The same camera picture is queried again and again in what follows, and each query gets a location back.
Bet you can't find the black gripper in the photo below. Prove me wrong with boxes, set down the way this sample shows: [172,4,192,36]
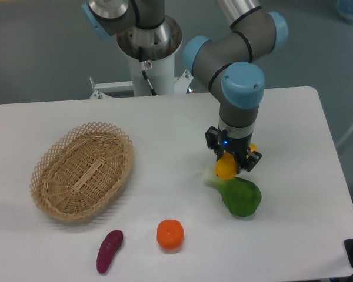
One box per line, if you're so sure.
[205,126,262,173]

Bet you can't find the yellow mango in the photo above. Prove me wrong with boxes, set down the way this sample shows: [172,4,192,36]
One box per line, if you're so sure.
[214,151,242,180]

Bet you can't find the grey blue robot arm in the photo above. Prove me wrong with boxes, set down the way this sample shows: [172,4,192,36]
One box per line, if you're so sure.
[82,1,288,173]

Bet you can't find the green leafy vegetable toy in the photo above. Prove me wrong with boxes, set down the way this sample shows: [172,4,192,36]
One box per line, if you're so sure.
[202,168,262,218]

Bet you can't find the orange tangerine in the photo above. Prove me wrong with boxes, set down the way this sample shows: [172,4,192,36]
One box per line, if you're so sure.
[156,219,185,250]

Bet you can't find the woven wicker basket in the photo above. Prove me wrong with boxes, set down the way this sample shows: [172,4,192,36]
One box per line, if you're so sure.
[30,122,134,222]

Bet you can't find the purple sweet potato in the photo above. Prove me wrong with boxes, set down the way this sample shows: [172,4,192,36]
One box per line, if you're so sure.
[96,230,124,274]

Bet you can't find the blue object top right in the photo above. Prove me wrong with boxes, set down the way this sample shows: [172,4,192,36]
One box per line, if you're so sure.
[335,0,353,24]

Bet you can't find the black cable on pedestal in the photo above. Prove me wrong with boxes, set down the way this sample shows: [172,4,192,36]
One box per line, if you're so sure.
[138,46,159,96]

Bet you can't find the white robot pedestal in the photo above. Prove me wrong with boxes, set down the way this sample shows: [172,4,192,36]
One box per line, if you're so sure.
[89,14,195,99]

